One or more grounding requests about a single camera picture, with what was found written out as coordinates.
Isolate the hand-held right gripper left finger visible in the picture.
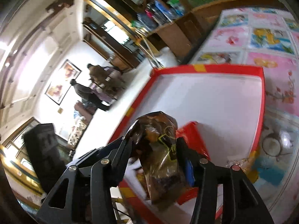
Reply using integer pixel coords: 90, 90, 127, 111
35, 136, 135, 224

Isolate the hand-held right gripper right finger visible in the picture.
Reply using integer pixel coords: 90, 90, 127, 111
175, 136, 275, 224

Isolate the brown snack packet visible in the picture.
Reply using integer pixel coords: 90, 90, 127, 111
124, 111, 199, 204

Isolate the red tray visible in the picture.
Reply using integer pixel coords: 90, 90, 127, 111
110, 65, 265, 224

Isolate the floral sofa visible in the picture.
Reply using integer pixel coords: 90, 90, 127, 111
67, 101, 96, 150

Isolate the plain red packet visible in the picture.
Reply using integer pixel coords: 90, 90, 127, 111
175, 121, 211, 206

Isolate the white sack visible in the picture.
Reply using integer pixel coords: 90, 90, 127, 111
149, 47, 179, 70

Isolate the wooden sideboard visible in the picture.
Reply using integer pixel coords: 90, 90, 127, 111
144, 0, 282, 64

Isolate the gold framed glass cabinet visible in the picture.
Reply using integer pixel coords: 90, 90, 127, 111
79, 0, 146, 69

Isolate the printed fruit tablecloth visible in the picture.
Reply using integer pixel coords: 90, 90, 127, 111
189, 7, 299, 217

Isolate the pile of blue packets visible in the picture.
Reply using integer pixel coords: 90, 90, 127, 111
131, 0, 188, 29

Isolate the framed wall picture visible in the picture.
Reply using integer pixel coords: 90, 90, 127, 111
58, 59, 82, 83
44, 81, 71, 105

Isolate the wooden wall ornament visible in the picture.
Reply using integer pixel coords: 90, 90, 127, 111
45, 0, 74, 13

